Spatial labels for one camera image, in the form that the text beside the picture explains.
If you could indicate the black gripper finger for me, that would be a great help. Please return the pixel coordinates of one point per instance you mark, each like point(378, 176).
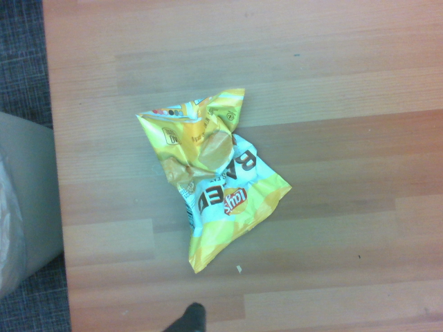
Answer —
point(189, 319)

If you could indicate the yellow Lays Baked chip bag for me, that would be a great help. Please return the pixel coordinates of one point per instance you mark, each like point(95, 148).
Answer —
point(211, 152)

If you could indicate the grey plastic trash bin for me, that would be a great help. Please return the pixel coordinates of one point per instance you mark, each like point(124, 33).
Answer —
point(34, 193)

